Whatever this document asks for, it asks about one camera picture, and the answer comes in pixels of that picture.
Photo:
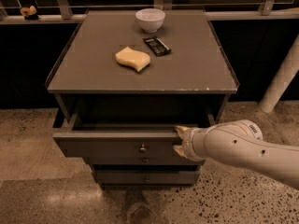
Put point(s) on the grey drawer cabinet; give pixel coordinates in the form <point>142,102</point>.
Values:
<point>195,74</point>

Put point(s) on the metal window railing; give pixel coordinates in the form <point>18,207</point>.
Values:
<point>15,11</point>

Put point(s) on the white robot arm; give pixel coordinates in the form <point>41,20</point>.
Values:
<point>240,144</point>

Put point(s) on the grey drawer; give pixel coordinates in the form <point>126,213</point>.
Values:
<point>142,177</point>
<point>140,161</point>
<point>128,134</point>

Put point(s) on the yellow object on ledge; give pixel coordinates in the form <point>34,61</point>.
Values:
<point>29,13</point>

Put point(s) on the grey bottom drawer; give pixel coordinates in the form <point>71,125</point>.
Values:
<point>142,177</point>

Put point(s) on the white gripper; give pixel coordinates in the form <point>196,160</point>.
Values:
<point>188,143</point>

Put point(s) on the white ceramic bowl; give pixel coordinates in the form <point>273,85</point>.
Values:
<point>150,19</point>

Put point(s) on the black snack bar wrapper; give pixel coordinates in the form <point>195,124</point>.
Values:
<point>157,46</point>

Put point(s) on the grey top drawer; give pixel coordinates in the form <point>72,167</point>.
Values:
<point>128,134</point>

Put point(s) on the yellow sponge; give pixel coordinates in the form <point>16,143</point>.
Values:
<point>133,58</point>

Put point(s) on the grey middle drawer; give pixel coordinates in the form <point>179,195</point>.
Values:
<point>140,161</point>

